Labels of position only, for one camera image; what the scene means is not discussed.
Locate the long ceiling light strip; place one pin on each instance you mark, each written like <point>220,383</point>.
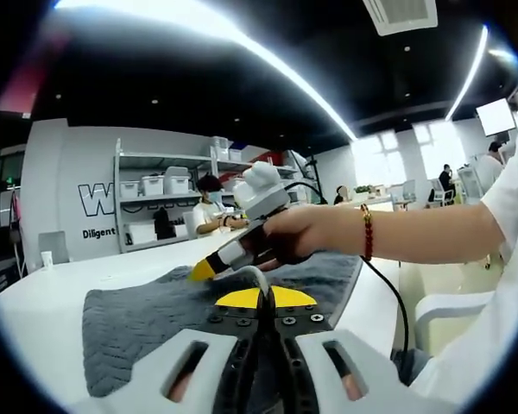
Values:
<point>241,47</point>

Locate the grey towel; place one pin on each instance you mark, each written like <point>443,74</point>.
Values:
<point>147,310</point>

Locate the green potted plant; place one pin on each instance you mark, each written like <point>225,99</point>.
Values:
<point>362,189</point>

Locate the ceiling air vent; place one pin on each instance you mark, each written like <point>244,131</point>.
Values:
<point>401,15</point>

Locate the white wall monitor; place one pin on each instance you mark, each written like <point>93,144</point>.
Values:
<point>496,117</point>

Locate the black tripod stand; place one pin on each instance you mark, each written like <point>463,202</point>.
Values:
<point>314,168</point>

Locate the white chair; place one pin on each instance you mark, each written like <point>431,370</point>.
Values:
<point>449,315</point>

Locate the black backpack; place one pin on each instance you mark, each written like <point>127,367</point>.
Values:
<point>164,224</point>

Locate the person's dark trousers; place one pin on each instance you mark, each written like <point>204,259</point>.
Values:
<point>414,366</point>

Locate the row of white storage boxes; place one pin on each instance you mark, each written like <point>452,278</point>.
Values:
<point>155,185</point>

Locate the person's right hand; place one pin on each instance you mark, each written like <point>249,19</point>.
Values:
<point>324,228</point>

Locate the white paper cup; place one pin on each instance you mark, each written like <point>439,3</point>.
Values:
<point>47,261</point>

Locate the grey metal storage shelf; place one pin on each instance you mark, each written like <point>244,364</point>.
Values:
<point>164,200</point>

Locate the white flat box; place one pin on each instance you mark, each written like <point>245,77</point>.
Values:
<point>141,233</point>

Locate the short ceiling light strip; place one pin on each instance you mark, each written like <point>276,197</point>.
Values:
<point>468,69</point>

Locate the grey chair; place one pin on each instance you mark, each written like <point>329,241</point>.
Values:
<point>54,248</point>

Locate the person's white shirt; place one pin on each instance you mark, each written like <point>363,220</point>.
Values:
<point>492,323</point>

